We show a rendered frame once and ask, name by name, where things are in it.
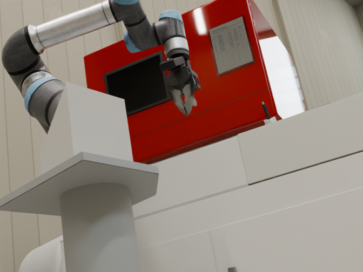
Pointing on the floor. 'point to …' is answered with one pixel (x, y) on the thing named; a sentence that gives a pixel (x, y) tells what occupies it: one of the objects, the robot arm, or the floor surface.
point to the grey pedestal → (91, 209)
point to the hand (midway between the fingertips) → (185, 110)
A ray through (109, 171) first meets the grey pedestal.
